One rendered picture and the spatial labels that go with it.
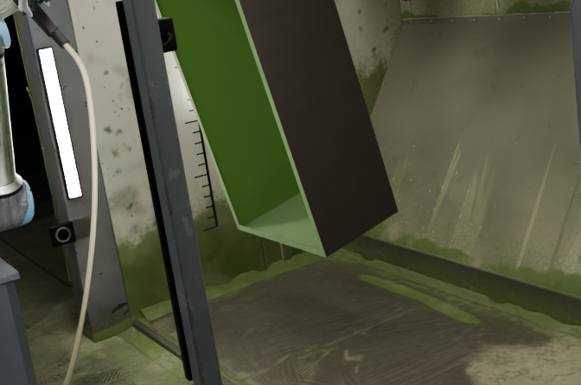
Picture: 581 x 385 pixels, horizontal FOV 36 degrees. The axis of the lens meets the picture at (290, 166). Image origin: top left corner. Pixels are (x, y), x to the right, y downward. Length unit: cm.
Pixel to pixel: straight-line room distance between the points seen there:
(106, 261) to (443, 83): 172
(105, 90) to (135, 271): 80
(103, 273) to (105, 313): 18
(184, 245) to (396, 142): 253
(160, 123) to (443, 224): 226
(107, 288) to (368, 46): 173
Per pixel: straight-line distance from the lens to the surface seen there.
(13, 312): 302
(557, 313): 345
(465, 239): 378
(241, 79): 354
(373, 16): 452
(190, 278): 190
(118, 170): 389
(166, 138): 183
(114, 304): 400
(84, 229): 387
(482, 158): 386
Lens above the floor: 146
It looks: 13 degrees down
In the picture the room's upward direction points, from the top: 9 degrees counter-clockwise
